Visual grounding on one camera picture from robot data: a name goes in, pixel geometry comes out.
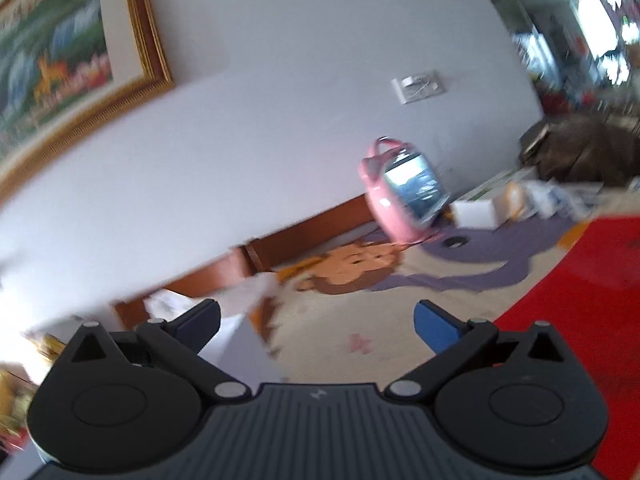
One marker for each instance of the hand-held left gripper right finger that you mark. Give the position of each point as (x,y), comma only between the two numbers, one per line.
(435,327)

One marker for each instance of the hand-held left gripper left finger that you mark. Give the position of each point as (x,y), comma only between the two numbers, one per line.
(200,322)

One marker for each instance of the white cardboard box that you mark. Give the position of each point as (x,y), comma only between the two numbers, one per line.
(245,355)

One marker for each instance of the red shopping bag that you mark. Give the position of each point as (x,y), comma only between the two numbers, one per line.
(575,285)

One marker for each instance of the white plastic bag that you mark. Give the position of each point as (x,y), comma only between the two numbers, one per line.
(245,290)

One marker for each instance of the pink toy screen device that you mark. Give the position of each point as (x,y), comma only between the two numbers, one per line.
(395,200)

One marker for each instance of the orange plastic packet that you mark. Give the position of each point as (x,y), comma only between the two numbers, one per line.
(512,200)

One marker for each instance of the flat white carton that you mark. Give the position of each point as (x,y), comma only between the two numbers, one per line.
(490,187)

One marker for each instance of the brown wooden baseboard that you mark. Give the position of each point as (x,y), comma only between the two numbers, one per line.
(320,225)

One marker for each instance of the white striped cloth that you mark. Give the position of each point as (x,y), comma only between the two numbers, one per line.
(560,200)

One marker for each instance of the brown padded jacket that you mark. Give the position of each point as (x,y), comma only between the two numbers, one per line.
(585,150)

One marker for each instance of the gold framed landscape painting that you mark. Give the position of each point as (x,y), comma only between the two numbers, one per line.
(50,60)

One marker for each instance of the cluttered background shelves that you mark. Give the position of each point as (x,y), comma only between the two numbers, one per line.
(585,25)

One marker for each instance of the white wall socket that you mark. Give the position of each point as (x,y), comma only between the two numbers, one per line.
(417,87)

